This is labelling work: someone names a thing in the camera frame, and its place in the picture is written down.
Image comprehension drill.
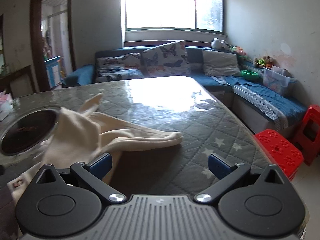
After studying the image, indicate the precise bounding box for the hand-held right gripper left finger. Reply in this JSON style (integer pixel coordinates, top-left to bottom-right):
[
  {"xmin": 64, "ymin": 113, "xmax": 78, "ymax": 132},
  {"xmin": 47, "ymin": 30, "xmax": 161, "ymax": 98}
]
[{"xmin": 31, "ymin": 152, "xmax": 127, "ymax": 203}]

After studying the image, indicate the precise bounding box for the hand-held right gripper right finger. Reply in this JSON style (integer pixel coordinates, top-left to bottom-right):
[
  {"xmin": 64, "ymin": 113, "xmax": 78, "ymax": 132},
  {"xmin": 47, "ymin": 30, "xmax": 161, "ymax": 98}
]
[{"xmin": 194, "ymin": 152, "xmax": 292, "ymax": 203}]

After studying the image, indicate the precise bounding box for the cream knit garment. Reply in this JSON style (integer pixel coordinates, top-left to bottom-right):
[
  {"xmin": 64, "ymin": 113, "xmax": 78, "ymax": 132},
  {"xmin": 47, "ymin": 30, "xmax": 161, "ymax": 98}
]
[{"xmin": 6, "ymin": 92, "xmax": 184, "ymax": 200}]

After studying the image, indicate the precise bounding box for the red perforated plastic stool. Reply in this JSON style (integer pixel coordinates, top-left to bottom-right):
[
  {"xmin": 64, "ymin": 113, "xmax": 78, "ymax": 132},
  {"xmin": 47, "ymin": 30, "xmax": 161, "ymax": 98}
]
[{"xmin": 253, "ymin": 129, "xmax": 304, "ymax": 180}]

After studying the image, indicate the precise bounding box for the round black induction cooker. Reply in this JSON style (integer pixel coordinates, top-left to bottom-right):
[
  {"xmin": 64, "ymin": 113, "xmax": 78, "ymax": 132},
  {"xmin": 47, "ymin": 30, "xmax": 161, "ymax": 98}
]
[{"xmin": 0, "ymin": 109, "xmax": 59, "ymax": 155}]

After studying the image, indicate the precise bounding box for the blue sofa seat cover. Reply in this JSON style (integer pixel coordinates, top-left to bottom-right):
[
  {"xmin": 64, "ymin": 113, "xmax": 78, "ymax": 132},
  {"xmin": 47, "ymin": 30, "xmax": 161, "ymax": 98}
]
[{"xmin": 212, "ymin": 75, "xmax": 308, "ymax": 132}]

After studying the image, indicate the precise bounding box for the green plastic bowl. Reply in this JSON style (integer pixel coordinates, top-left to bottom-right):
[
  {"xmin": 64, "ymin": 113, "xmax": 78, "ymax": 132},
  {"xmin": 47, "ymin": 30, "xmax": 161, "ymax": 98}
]
[{"xmin": 240, "ymin": 69, "xmax": 259, "ymax": 81}]

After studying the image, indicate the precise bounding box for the clear plastic storage box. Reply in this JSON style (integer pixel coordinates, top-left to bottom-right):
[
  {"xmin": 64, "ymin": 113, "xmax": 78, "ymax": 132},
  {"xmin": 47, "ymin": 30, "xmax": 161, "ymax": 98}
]
[{"xmin": 261, "ymin": 65, "xmax": 298, "ymax": 97}]

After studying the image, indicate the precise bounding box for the grey plain cushion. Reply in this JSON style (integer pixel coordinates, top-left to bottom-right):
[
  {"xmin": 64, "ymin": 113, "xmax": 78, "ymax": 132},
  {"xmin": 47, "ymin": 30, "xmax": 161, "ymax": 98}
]
[{"xmin": 201, "ymin": 49, "xmax": 242, "ymax": 77}]

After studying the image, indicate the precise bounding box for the blue toy cabinet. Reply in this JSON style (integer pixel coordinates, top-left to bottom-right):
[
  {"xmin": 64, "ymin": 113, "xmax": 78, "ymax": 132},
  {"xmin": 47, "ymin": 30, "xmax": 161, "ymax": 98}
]
[{"xmin": 44, "ymin": 56, "xmax": 66, "ymax": 89}]

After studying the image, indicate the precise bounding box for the pink tissue pack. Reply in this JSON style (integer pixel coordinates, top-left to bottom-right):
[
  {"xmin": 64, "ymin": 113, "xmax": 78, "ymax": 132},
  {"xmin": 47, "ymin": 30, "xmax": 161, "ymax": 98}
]
[{"xmin": 0, "ymin": 92, "xmax": 13, "ymax": 120}]

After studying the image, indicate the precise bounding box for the small plush toy pile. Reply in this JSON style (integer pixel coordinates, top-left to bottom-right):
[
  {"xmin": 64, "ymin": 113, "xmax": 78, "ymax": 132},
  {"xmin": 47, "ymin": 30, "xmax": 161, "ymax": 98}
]
[{"xmin": 254, "ymin": 55, "xmax": 274, "ymax": 68}]

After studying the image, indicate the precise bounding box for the blue corner sofa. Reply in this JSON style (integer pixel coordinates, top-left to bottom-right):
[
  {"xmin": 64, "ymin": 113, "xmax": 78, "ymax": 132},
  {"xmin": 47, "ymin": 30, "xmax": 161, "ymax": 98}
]
[{"xmin": 62, "ymin": 40, "xmax": 308, "ymax": 140}]

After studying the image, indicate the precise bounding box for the colourful toy pile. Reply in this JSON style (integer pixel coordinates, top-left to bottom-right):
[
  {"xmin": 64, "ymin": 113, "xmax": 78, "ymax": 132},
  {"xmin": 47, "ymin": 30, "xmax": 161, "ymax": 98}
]
[{"xmin": 230, "ymin": 45, "xmax": 247, "ymax": 56}]

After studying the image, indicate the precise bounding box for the large butterfly print cushion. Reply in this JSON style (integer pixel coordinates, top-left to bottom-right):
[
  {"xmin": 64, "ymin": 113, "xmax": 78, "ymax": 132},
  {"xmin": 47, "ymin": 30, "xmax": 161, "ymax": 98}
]
[{"xmin": 141, "ymin": 40, "xmax": 190, "ymax": 78}]

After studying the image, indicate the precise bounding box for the white plush toy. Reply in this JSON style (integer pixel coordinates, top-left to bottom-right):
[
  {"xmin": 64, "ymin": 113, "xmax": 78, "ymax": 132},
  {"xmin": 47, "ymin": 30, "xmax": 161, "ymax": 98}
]
[{"xmin": 211, "ymin": 38, "xmax": 230, "ymax": 50}]

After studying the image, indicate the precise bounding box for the window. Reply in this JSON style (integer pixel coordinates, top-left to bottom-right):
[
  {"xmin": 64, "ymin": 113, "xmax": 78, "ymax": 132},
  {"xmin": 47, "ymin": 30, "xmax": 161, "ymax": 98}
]
[{"xmin": 124, "ymin": 0, "xmax": 225, "ymax": 33}]

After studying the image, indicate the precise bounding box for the dark wooden door frame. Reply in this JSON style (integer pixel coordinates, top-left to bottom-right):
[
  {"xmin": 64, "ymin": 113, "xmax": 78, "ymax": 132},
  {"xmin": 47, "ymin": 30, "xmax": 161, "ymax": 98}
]
[{"xmin": 30, "ymin": 0, "xmax": 77, "ymax": 93}]

